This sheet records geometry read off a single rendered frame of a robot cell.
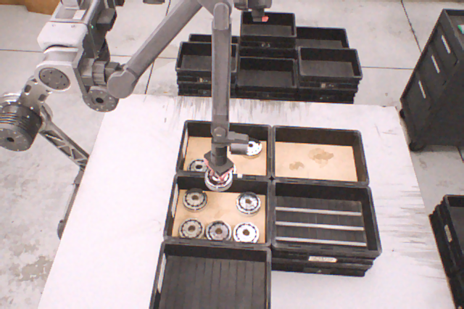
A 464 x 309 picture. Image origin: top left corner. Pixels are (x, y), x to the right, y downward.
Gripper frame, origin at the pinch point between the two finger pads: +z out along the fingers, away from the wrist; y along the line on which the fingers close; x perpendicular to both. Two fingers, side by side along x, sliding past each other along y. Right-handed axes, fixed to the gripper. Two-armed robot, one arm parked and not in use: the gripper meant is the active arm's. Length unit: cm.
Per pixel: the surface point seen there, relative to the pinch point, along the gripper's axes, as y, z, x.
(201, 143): 30.7, 22.6, -14.8
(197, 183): 10.7, 17.3, 2.1
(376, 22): 101, 104, -283
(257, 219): -15.7, 21.5, -8.1
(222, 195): 1.9, 22.0, -4.6
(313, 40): 89, 67, -168
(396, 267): -64, 33, -43
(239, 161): 11.2, 22.0, -21.9
